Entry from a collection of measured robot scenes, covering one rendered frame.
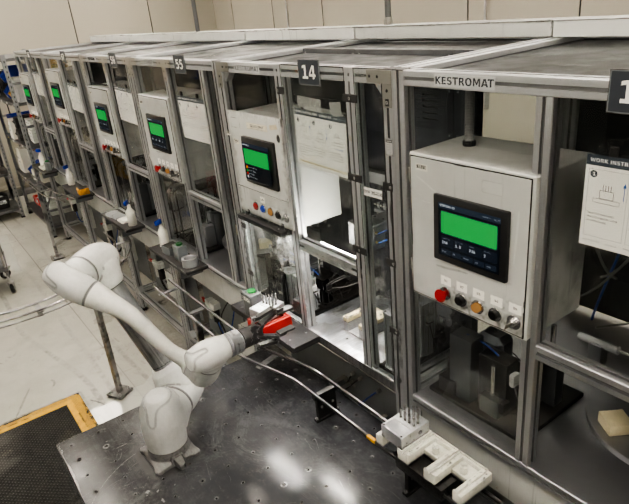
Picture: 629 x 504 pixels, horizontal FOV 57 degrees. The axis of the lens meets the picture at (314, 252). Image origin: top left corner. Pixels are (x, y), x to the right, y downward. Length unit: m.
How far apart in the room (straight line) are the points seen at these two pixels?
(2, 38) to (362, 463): 8.05
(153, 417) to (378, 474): 0.83
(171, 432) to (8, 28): 7.66
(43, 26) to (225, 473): 7.90
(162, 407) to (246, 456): 0.37
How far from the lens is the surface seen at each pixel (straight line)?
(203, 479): 2.29
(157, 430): 2.28
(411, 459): 1.99
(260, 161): 2.41
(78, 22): 9.53
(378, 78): 1.79
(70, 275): 2.17
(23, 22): 9.36
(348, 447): 2.31
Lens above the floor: 2.24
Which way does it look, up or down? 24 degrees down
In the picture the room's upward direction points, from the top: 6 degrees counter-clockwise
